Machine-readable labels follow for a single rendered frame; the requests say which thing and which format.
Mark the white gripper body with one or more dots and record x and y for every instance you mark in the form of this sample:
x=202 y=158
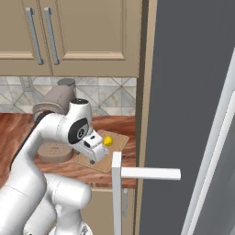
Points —
x=98 y=152

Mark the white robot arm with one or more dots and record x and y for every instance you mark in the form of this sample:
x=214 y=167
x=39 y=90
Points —
x=46 y=131

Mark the yellow lemon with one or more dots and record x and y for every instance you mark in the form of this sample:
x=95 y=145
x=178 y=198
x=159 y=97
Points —
x=107 y=140

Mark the tan cutting board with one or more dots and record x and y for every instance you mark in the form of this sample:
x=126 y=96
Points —
x=117 y=143

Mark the beige fridge surround panel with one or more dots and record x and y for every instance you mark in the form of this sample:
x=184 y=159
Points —
x=147 y=91

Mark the grey fridge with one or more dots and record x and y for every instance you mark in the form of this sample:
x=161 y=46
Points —
x=183 y=91

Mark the white-edged fridge door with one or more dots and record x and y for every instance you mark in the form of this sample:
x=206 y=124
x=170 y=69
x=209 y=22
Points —
x=214 y=147

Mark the beige lower cupboard door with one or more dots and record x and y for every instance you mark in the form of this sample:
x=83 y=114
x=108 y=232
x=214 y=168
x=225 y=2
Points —
x=104 y=211

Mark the grey stand mixer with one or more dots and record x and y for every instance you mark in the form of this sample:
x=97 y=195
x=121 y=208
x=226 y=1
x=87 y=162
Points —
x=56 y=98

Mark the beige wide upper cupboard door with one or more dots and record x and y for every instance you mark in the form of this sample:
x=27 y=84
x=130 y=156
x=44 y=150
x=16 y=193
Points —
x=91 y=30

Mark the beige narrow upper cupboard door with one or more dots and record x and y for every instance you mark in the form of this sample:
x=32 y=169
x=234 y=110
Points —
x=15 y=30

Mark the white fridge door shelf rail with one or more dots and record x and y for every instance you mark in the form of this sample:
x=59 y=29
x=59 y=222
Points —
x=116 y=195

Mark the grey wall socket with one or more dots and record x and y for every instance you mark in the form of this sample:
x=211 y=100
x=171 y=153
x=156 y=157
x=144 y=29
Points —
x=26 y=83

